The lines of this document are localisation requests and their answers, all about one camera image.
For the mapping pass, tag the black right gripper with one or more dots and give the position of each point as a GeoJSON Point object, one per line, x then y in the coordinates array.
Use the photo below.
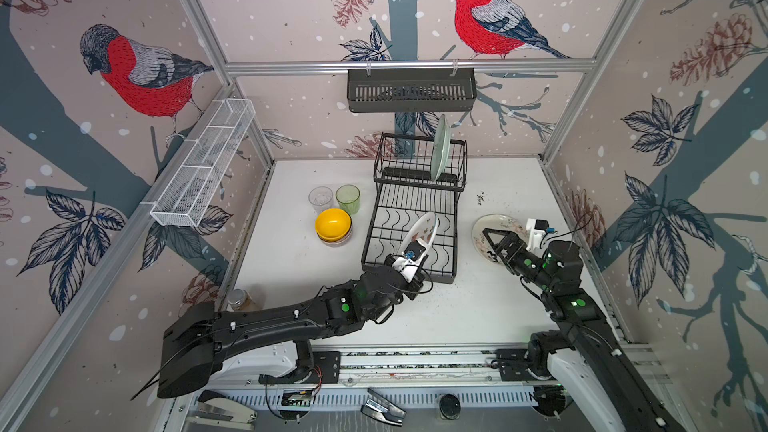
{"type": "Point", "coordinates": [520, 247]}

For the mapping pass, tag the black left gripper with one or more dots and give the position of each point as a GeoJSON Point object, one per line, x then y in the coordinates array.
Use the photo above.
{"type": "Point", "coordinates": [416, 282]}

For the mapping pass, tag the lilac ceramic bowl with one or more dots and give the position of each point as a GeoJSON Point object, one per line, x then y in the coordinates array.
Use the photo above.
{"type": "Point", "coordinates": [337, 242]}

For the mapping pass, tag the pale green plate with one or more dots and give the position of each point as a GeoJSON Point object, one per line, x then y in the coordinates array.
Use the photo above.
{"type": "Point", "coordinates": [441, 149]}

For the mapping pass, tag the yellow bowl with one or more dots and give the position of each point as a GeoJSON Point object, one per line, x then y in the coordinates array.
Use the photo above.
{"type": "Point", "coordinates": [333, 223]}

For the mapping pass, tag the green glass tumbler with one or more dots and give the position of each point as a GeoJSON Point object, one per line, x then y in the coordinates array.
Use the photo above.
{"type": "Point", "coordinates": [348, 198]}

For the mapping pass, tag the clear glass tumbler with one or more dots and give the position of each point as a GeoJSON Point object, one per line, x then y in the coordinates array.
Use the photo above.
{"type": "Point", "coordinates": [321, 199]}

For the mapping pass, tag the white plate blue rim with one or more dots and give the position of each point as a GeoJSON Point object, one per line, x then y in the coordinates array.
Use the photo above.
{"type": "Point", "coordinates": [425, 228]}

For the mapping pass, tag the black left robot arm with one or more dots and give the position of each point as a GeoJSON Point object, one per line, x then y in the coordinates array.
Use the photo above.
{"type": "Point", "coordinates": [197, 344]}

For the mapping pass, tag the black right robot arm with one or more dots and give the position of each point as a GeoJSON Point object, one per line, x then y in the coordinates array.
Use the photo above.
{"type": "Point", "coordinates": [582, 353]}

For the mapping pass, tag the black two-tier dish rack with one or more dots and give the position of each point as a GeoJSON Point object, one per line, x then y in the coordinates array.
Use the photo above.
{"type": "Point", "coordinates": [405, 192]}

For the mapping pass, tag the black round knob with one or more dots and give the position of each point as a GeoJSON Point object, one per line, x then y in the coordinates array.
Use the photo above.
{"type": "Point", "coordinates": [449, 407]}

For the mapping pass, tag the black grey stapler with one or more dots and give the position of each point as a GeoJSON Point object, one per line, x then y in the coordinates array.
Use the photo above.
{"type": "Point", "coordinates": [216, 410]}

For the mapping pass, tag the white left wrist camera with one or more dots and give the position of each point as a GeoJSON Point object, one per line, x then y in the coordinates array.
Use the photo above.
{"type": "Point", "coordinates": [413, 248]}

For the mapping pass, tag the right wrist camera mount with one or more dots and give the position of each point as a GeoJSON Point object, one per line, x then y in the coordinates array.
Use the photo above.
{"type": "Point", "coordinates": [537, 229]}

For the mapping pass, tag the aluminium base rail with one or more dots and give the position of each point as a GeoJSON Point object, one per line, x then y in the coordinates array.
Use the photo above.
{"type": "Point", "coordinates": [347, 378]}

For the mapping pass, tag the black hanging wall basket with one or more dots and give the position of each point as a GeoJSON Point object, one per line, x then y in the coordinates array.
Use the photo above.
{"type": "Point", "coordinates": [411, 90]}

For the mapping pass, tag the white wire mesh shelf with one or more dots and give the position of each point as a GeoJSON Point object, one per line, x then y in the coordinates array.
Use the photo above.
{"type": "Point", "coordinates": [192, 188]}

